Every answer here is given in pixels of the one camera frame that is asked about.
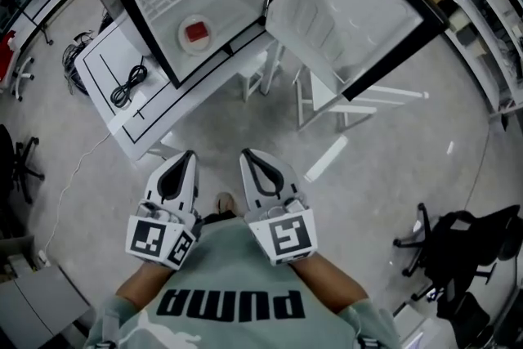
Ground grey open box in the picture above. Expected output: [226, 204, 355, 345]
[0, 235, 37, 281]

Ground white plate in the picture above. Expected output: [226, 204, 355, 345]
[177, 14, 217, 53]

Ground black coiled power cable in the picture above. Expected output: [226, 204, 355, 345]
[110, 65, 148, 110]

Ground person's left forearm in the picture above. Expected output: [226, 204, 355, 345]
[115, 260, 177, 303]

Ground white floor cable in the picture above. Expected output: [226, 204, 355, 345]
[38, 130, 111, 262]

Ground small white stool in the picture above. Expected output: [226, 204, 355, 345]
[238, 51, 283, 102]

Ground person's right forearm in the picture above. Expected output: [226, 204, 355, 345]
[288, 253, 369, 315]

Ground black cable bundle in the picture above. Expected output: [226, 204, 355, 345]
[60, 32, 90, 96]

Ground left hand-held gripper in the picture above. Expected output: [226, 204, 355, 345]
[124, 150, 203, 270]

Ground grey cabinet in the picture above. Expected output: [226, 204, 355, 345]
[0, 265, 91, 349]

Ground black mesh office chair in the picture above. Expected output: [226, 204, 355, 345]
[392, 202, 523, 340]

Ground person's black trousers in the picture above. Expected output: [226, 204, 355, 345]
[202, 210, 238, 226]

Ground white table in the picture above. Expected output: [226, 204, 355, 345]
[73, 18, 287, 164]

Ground white paper sheet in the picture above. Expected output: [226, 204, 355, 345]
[109, 92, 148, 134]

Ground person's beige shoe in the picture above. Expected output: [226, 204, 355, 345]
[215, 191, 237, 217]

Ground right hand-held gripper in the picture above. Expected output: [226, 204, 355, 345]
[239, 147, 320, 267]

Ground person's green shirt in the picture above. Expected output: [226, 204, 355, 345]
[83, 216, 404, 349]

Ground black mini fridge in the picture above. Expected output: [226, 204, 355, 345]
[73, 0, 449, 103]

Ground white shelving unit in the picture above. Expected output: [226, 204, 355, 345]
[422, 0, 523, 118]

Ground black swivel chair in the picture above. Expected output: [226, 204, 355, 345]
[0, 124, 46, 204]

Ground red and white chair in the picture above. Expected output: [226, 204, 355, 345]
[0, 30, 36, 102]

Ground red meat slice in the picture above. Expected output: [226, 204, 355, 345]
[186, 22, 209, 43]

